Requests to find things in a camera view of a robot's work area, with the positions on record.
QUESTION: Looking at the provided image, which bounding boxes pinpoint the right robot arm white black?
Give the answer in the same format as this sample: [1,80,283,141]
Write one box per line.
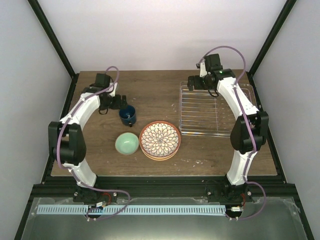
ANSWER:
[187,53,269,202]

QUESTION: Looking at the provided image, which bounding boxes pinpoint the black frame post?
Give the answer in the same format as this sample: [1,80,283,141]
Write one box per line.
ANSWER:
[26,0,77,78]
[248,0,298,76]

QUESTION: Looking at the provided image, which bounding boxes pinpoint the right black frame post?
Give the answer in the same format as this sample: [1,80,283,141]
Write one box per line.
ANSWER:
[248,0,298,76]

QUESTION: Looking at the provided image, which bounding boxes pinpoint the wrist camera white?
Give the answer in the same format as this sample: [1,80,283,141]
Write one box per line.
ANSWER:
[108,83,118,97]
[196,62,208,78]

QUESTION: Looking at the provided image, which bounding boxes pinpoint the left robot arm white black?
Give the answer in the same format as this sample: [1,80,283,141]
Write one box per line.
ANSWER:
[48,73,128,202]

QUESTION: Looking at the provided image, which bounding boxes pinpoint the light green ceramic bowl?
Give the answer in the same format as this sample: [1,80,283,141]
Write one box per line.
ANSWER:
[115,132,140,155]

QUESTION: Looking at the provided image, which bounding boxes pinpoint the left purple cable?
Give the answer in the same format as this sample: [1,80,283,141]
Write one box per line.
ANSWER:
[56,65,132,222]

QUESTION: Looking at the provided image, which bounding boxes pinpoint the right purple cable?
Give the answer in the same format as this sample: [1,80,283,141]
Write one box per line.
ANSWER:
[198,45,267,221]

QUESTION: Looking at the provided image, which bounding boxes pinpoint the left black frame post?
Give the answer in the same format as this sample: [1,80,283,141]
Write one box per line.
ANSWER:
[26,0,77,78]

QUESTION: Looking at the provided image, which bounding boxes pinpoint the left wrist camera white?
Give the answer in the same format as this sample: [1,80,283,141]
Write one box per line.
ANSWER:
[108,83,118,97]

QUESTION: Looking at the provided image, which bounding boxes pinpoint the purple cable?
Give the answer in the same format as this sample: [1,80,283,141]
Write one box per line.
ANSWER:
[198,45,267,221]
[56,65,132,222]

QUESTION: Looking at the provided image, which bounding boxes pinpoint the dark blue mug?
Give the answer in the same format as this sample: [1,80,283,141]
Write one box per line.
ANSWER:
[119,105,137,127]

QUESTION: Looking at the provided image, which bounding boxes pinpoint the floral patterned orange-rim plate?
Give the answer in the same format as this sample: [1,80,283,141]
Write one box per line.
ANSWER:
[139,121,181,157]

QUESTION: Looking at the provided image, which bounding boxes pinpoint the metal wire dish rack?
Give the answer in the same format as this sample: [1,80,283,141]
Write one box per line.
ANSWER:
[178,83,255,138]

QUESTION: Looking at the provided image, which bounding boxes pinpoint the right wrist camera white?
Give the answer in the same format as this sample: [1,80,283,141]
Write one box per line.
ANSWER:
[196,62,208,78]

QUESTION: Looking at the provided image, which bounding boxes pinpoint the orange plate at stack bottom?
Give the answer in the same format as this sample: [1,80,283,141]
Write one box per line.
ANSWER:
[141,148,179,161]

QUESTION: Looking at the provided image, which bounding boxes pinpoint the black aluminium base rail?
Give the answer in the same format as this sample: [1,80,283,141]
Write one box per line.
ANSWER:
[29,176,298,204]

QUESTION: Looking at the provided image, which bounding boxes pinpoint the light blue slotted cable duct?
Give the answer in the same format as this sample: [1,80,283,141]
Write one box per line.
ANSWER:
[36,204,226,216]

